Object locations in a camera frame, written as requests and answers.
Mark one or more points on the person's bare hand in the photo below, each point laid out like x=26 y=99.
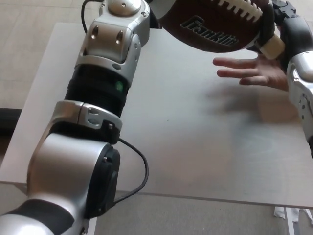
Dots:
x=266 y=72

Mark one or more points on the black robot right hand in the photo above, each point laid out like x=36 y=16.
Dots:
x=296 y=36

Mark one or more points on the brown Franklin football white stripes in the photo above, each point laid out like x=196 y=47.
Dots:
x=207 y=27

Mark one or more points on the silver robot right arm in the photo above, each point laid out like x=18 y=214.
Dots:
x=302 y=80

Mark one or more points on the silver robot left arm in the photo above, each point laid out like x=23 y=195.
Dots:
x=97 y=73

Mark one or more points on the white crumpled paper scrap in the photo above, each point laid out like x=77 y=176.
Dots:
x=278 y=212

